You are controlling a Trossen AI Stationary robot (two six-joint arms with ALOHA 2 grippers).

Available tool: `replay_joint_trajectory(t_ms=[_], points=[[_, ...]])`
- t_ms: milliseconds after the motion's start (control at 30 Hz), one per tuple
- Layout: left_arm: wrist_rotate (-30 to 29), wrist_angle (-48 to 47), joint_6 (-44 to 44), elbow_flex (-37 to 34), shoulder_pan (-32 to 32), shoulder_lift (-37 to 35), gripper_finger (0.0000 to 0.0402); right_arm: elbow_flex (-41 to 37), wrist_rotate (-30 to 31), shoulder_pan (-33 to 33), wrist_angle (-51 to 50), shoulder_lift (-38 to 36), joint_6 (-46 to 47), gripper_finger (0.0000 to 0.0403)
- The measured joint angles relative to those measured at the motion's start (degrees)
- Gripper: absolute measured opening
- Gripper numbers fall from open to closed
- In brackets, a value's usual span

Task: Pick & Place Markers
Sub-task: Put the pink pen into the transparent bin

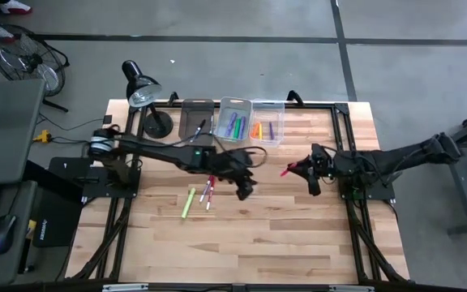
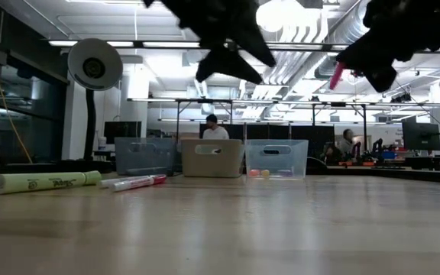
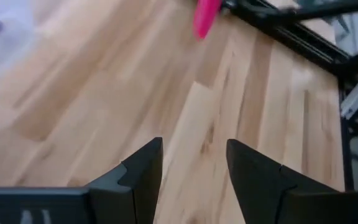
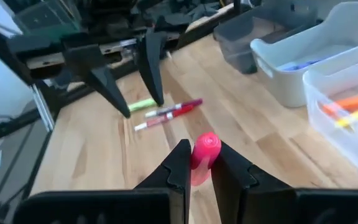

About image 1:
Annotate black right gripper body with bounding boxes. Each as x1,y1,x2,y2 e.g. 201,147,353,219
305,143,336,197

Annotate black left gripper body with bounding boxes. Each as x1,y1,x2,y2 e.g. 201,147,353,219
216,149,255,184

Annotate thin pink highlighter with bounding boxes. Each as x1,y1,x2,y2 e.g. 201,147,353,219
280,163,299,178

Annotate magenta Expo marker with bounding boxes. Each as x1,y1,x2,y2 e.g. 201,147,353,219
199,174,214,204

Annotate black Expo marker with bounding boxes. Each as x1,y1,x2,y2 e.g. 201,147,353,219
194,118,208,140

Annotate light green Sharpie highlighter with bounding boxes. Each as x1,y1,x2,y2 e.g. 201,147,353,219
180,187,198,221

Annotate red Expo marker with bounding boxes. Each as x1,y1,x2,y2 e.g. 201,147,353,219
205,177,217,213

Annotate beige plastic bin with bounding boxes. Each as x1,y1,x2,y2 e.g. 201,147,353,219
213,96,254,144

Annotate clear plastic bin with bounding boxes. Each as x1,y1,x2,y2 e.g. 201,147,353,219
249,99,286,148

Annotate dark grey plastic bin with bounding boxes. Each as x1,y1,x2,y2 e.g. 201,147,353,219
178,98,216,147

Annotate black desk lamp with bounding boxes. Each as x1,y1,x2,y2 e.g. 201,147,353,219
121,59,175,140

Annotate black Husky case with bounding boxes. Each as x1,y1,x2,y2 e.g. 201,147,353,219
32,188,85,249

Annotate black floor fan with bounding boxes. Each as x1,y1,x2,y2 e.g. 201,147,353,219
0,23,71,114

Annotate black computer mouse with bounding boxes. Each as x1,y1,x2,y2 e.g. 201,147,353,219
0,213,18,256

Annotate grey side desk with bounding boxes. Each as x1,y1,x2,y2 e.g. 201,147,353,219
0,180,38,286

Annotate person's foot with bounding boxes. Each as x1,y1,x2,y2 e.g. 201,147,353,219
0,24,16,44
0,0,33,16

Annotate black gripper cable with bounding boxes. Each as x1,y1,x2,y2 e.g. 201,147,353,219
212,135,268,169

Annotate black aluminium table frame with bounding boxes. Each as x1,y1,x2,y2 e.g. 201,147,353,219
65,99,411,286

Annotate silver metal bracket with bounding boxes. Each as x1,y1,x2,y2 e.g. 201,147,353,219
328,285,376,292
101,283,150,292

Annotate black power cable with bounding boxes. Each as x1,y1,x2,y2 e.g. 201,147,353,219
49,136,95,146

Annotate yellow extension cord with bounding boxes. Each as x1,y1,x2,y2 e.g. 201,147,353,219
33,129,53,144

